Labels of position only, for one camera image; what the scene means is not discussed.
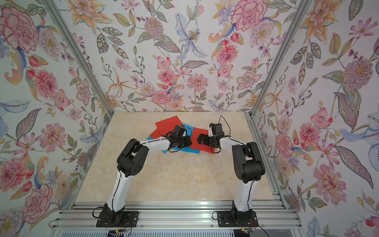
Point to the left aluminium corner post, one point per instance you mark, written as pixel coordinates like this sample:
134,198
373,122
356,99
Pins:
57,18

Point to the right table edge rail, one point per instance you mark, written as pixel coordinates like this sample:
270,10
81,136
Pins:
268,188

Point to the red paper sheet one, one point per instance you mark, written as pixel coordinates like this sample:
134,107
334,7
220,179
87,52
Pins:
195,134

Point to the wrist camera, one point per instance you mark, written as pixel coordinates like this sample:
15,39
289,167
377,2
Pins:
179,131
215,129

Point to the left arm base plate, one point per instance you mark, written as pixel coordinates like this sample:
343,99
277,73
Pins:
123,219

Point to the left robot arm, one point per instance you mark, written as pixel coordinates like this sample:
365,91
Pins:
131,161

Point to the right aluminium corner post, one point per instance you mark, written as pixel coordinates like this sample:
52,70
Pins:
295,23

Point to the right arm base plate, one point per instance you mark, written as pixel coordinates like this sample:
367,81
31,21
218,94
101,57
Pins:
247,219

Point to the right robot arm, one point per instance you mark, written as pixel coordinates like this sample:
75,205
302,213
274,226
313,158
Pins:
248,166

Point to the blue paper sheet one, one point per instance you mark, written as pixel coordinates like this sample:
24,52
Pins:
187,149

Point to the red paper sheet three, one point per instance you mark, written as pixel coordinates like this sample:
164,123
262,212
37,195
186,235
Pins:
155,134

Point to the aluminium corner post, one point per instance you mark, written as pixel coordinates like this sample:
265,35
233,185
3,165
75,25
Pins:
295,23
57,18

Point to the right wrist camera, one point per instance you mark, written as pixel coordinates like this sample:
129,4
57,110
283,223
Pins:
215,129

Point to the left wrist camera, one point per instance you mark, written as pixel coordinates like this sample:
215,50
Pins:
179,131

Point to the front aluminium rail frame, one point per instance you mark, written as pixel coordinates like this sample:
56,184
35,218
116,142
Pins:
178,219

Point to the red paper sheet two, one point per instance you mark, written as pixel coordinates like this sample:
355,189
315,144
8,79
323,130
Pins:
167,125

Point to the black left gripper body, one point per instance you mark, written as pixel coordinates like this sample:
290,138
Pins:
182,142

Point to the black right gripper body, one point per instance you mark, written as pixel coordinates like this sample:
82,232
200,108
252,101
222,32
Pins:
208,140

